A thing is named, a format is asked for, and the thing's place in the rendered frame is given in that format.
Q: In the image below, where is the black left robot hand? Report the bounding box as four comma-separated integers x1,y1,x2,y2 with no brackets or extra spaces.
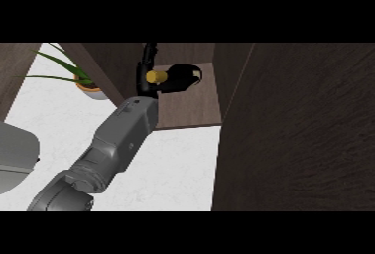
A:
135,42,161,99

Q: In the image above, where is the dark wooden cabinet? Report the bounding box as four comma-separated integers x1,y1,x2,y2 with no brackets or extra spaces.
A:
58,42,256,132

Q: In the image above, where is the dark wooden cabinet door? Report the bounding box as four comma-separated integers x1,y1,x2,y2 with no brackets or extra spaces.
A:
210,42,375,212
0,42,45,123

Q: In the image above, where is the green plant in pale pot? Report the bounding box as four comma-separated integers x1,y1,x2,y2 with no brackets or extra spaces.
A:
17,42,113,101

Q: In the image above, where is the grey rounded appliance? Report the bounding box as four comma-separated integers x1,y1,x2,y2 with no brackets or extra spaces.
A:
0,122,43,196

